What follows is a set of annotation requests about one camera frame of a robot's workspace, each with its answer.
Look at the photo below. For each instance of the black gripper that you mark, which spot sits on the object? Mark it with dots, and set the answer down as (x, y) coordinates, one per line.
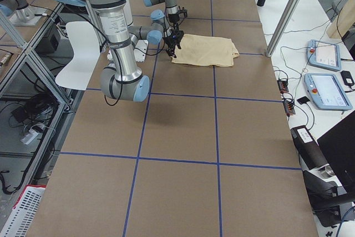
(171, 43)
(173, 18)

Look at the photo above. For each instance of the cream long-sleeve printed shirt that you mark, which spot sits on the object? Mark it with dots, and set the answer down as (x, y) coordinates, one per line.
(206, 51)

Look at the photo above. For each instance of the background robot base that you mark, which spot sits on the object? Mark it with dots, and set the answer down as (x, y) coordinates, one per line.
(20, 13)

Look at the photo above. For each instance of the white plastic chair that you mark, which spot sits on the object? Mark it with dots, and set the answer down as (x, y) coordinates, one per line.
(84, 41)

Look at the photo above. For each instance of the orange terminal board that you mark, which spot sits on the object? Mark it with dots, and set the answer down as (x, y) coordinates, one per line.
(283, 86)
(289, 107)

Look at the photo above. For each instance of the far blue teach pendant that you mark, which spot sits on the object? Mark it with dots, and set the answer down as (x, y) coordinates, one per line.
(324, 55)

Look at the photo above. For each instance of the blue teach pendant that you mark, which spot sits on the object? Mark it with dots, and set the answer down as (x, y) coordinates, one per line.
(326, 92)
(324, 55)

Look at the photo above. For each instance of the near blue teach pendant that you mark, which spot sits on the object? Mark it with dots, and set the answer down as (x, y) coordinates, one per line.
(326, 92)

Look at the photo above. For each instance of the white power strip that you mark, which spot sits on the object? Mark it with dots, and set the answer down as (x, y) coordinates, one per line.
(32, 134)

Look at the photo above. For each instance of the black power adapter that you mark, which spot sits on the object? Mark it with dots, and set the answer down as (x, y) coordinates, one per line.
(347, 78)

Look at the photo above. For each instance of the black monitor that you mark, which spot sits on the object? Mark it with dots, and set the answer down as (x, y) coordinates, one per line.
(337, 146)

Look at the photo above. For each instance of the white perforated basket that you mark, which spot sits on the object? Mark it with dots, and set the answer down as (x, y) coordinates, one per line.
(23, 211)

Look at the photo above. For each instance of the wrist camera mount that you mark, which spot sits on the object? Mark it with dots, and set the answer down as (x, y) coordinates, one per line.
(182, 13)

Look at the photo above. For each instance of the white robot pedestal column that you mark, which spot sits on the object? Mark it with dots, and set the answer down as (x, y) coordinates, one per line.
(117, 22)

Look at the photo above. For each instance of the aluminium frame post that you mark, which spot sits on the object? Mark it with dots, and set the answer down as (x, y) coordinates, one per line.
(282, 24)

